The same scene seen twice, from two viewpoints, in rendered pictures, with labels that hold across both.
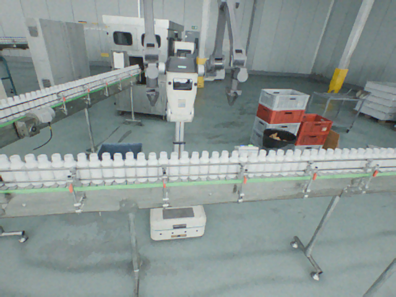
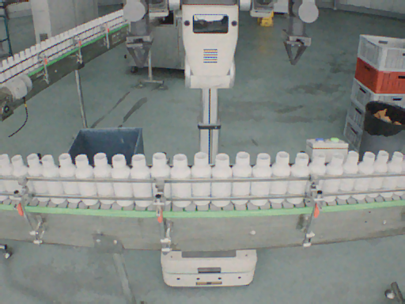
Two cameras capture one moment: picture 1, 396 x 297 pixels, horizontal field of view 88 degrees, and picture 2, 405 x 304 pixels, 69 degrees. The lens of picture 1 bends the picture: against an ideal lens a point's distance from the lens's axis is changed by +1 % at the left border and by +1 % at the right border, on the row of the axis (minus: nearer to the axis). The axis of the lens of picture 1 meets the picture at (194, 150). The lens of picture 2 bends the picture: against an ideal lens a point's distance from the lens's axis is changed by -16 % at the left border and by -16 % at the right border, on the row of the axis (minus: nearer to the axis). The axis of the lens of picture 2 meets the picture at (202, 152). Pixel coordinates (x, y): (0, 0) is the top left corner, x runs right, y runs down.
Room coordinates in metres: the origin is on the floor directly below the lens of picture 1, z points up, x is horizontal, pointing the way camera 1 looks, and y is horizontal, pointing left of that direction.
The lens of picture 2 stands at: (0.20, -0.11, 1.71)
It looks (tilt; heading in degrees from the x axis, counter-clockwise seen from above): 33 degrees down; 11
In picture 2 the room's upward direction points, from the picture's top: straight up
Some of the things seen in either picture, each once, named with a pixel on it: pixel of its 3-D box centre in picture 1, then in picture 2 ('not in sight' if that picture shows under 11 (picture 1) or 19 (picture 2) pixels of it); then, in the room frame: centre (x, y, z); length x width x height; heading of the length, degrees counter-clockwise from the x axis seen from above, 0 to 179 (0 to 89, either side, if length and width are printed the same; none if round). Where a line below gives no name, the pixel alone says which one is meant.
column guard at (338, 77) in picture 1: (336, 82); not in sight; (9.45, -5.88, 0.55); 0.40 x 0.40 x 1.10; 12
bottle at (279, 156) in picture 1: (277, 162); (376, 174); (1.13, -0.53, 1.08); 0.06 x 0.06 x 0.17
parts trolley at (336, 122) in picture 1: (334, 110); not in sight; (4.88, -3.23, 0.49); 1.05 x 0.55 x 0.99; 102
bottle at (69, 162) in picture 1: (71, 169); (23, 178); (0.87, 0.63, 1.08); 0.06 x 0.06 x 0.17
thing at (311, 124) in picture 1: (308, 123); not in sight; (3.54, -2.00, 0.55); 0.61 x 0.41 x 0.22; 105
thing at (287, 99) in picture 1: (283, 99); (393, 53); (3.29, -1.33, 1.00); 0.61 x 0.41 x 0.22; 110
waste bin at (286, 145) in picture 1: (274, 154); (381, 145); (2.71, -1.19, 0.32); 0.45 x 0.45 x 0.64
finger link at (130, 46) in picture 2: (152, 96); (140, 51); (1.09, 0.24, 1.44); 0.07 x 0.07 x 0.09; 13
